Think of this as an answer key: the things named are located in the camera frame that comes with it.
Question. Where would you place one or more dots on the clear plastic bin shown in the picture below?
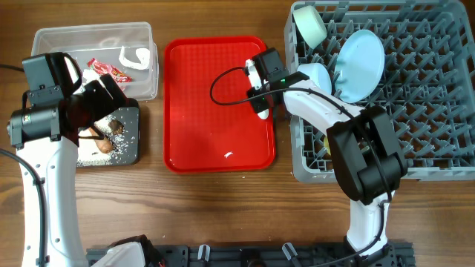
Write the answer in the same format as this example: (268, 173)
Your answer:
(106, 43)

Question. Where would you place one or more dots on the large light blue plate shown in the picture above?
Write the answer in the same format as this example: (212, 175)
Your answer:
(359, 66)

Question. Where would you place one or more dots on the grey dishwasher rack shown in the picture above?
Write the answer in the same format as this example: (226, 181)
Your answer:
(427, 86)

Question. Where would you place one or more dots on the black plastic tray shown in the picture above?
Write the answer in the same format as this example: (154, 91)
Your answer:
(131, 141)

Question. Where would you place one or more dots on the red serving tray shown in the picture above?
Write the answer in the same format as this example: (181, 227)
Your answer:
(205, 115)

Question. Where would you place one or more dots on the yellow plastic cup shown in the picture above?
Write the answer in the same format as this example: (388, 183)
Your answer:
(327, 145)

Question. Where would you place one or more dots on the pile of white rice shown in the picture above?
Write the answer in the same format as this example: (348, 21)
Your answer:
(111, 152)

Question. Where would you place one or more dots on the white plastic spoon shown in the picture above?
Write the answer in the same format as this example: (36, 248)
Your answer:
(264, 114)

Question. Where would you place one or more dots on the small light blue bowl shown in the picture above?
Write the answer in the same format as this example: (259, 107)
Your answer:
(318, 74)

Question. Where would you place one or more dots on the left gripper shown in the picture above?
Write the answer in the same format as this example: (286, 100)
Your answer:
(106, 104)

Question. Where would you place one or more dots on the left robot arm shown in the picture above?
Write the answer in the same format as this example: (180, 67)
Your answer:
(45, 136)

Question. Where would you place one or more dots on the brown food lump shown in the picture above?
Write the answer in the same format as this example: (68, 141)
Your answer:
(116, 127)

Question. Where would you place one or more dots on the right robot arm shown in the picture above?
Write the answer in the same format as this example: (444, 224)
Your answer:
(366, 156)

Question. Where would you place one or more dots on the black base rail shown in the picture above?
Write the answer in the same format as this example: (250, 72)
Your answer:
(397, 255)

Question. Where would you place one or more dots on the red snack wrapper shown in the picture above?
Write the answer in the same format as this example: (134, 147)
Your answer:
(103, 69)

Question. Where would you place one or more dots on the mint green bowl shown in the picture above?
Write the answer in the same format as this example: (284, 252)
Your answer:
(310, 25)

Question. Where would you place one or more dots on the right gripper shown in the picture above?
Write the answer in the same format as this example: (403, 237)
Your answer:
(252, 95)

